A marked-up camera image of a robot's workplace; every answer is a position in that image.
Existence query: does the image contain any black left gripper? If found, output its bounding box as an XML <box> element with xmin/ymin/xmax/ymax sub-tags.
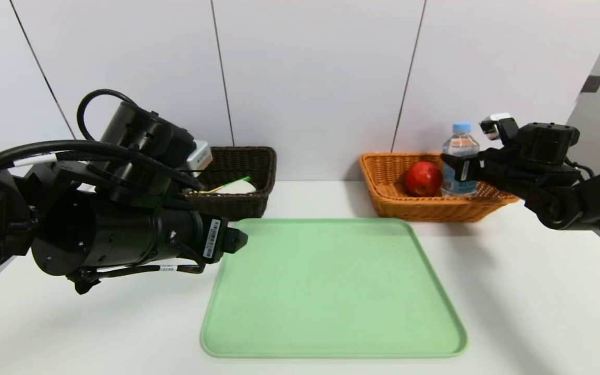
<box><xmin>162</xmin><ymin>208</ymin><xmax>248</xmax><ymax>265</ymax></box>

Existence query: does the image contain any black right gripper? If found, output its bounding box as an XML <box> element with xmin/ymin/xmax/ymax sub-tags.
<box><xmin>440</xmin><ymin>148</ymin><xmax>519</xmax><ymax>182</ymax></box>

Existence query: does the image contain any clear water bottle blue cap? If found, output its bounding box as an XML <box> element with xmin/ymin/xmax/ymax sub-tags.
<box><xmin>441</xmin><ymin>122</ymin><xmax>481</xmax><ymax>199</ymax></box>

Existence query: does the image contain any red apple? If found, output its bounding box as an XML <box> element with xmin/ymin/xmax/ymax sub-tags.
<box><xmin>404</xmin><ymin>161</ymin><xmax>443</xmax><ymax>197</ymax></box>

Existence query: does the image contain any white soap bar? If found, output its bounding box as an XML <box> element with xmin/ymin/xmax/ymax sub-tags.
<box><xmin>217</xmin><ymin>180</ymin><xmax>257</xmax><ymax>195</ymax></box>

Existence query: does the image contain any green handled pasta spoon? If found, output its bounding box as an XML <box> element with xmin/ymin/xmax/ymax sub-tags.
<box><xmin>191</xmin><ymin>176</ymin><xmax>253</xmax><ymax>195</ymax></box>

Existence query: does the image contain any orange wicker basket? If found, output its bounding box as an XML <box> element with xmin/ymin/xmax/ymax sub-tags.
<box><xmin>358</xmin><ymin>153</ymin><xmax>519</xmax><ymax>223</ymax></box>

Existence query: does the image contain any dark brown wicker basket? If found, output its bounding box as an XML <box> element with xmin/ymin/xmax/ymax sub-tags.
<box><xmin>190</xmin><ymin>146</ymin><xmax>278</xmax><ymax>221</ymax></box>

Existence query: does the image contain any light green plastic tray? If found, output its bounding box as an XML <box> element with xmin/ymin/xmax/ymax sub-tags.
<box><xmin>200</xmin><ymin>218</ymin><xmax>468</xmax><ymax>358</ymax></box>

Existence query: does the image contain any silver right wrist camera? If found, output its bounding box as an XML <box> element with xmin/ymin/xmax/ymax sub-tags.
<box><xmin>480</xmin><ymin>113</ymin><xmax>512</xmax><ymax>141</ymax></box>

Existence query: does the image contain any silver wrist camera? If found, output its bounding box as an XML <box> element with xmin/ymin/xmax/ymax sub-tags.
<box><xmin>480</xmin><ymin>113</ymin><xmax>512</xmax><ymax>141</ymax></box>
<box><xmin>185</xmin><ymin>140</ymin><xmax>213</xmax><ymax>171</ymax></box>

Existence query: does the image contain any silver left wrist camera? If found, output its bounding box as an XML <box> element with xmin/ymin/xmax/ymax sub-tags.
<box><xmin>185</xmin><ymin>140</ymin><xmax>213</xmax><ymax>171</ymax></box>

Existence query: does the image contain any thin black cable white label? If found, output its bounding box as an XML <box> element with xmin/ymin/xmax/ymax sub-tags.
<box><xmin>68</xmin><ymin>262</ymin><xmax>207</xmax><ymax>295</ymax></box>

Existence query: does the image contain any black camera cable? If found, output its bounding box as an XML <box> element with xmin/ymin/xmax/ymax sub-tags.
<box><xmin>77</xmin><ymin>89</ymin><xmax>140</xmax><ymax>141</ymax></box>
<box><xmin>565</xmin><ymin>158</ymin><xmax>596</xmax><ymax>181</ymax></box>

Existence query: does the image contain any black cable with white tag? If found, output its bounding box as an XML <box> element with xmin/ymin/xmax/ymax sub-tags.
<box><xmin>0</xmin><ymin>140</ymin><xmax>205</xmax><ymax>191</ymax></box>

